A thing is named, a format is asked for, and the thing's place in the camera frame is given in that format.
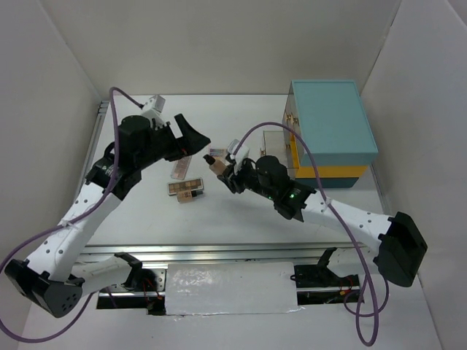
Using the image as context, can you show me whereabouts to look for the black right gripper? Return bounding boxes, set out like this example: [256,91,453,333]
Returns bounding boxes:
[218,157,277,200]

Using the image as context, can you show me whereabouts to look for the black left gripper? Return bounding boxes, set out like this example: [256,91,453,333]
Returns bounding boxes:
[135,114,210,170]

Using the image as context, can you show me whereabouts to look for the clear bottom drawer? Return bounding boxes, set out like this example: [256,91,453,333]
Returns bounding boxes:
[260,131,297,178]

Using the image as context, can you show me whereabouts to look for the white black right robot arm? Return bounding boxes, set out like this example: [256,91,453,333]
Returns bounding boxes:
[216,155,428,287]

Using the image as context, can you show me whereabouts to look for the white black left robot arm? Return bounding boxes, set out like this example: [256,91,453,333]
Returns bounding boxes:
[4,114,210,318]

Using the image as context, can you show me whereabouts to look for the colourful small eyeshadow palette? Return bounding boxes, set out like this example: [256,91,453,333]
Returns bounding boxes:
[208,147,228,159]

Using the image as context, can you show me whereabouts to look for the pink eyeshadow palette tilted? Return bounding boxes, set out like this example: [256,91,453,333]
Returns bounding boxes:
[171,156,192,181]

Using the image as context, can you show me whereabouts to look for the long eyeshadow palette horizontal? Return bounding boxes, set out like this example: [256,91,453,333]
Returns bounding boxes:
[167,178,204,196]

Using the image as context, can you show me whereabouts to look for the teal yellow drawer cabinet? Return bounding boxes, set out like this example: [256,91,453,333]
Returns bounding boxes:
[282,79,379,189]

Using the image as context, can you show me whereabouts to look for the white foam front panel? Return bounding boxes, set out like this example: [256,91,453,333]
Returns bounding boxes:
[165,262,299,316]

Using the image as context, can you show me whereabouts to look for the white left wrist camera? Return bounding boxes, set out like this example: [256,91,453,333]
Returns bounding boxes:
[141,95,166,119]

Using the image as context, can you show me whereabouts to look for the aluminium table frame rails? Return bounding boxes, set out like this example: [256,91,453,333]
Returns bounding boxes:
[80,98,406,262]

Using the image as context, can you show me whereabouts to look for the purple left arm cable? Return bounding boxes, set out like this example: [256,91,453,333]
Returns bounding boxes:
[0,86,145,343]

